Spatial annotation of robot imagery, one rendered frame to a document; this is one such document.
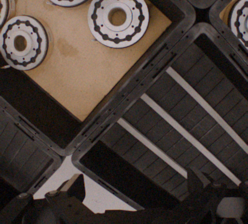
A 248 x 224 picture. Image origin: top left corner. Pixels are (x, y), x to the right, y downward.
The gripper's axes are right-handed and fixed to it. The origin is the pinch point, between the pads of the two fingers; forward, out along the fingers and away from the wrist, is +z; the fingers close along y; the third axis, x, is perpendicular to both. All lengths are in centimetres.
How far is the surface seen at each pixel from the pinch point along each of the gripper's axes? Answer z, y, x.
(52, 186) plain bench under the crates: 47, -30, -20
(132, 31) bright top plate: 15.7, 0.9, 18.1
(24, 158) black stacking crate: 28.4, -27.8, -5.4
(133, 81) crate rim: 11.4, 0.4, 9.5
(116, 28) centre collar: 15.1, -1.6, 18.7
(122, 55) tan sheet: 20.1, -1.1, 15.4
